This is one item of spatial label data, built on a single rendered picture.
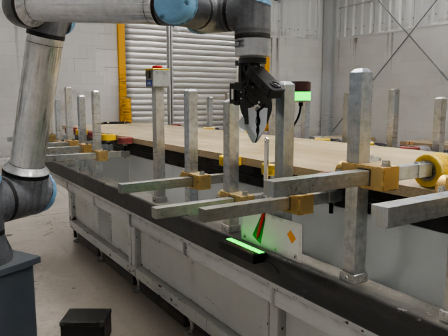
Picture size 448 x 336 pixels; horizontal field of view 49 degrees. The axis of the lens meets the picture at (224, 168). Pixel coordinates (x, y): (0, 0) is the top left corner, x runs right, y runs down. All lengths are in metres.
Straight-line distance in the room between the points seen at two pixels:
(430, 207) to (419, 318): 0.31
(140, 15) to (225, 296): 1.27
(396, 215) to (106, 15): 0.88
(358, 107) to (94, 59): 8.33
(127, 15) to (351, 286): 0.82
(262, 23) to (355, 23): 10.23
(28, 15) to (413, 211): 1.13
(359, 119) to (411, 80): 9.17
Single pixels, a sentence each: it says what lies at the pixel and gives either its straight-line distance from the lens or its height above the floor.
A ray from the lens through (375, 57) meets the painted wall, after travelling 10.88.
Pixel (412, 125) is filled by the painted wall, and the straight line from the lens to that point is 10.20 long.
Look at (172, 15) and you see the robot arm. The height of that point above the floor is 1.29.
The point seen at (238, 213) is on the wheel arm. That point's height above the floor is 0.84.
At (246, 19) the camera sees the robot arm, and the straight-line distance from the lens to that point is 1.24.
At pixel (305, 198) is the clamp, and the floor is 0.86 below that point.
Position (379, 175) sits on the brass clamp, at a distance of 1.05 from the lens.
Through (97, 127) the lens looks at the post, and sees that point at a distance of 2.60.
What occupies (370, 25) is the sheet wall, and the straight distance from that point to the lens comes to 11.09.
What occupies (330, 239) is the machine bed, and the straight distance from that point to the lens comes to 1.49.
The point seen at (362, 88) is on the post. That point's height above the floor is 1.13.
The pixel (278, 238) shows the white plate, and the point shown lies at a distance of 1.31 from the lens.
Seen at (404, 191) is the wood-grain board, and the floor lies 0.89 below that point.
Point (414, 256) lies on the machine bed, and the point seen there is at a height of 0.72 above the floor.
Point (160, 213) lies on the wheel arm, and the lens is 1.34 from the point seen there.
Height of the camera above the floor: 1.11
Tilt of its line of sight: 8 degrees down
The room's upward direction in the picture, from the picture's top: straight up
